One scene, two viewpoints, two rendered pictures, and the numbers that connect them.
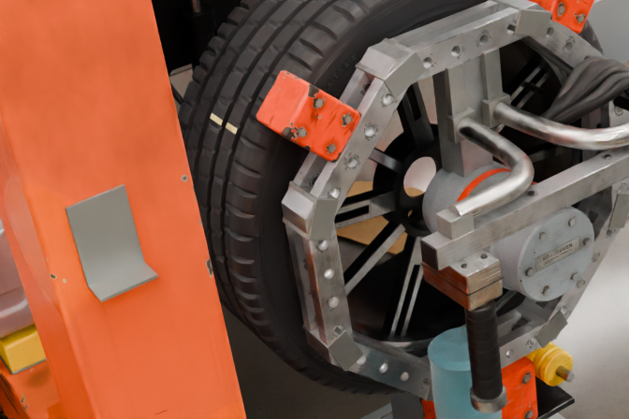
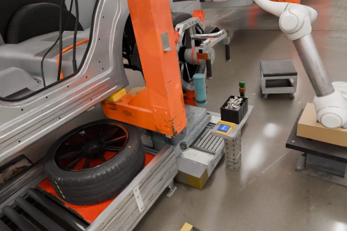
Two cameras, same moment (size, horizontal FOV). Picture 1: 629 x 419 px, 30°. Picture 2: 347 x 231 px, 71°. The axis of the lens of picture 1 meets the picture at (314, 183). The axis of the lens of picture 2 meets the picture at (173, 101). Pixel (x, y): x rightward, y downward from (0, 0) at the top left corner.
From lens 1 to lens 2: 0.83 m
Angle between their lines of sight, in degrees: 22
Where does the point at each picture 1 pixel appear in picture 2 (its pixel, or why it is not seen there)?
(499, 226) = (208, 46)
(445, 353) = (196, 76)
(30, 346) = (116, 96)
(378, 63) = (179, 26)
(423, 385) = (189, 87)
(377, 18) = (175, 20)
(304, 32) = not seen: hidden behind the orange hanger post
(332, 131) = (176, 36)
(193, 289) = (174, 53)
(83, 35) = (161, 2)
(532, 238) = not seen: hidden behind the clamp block
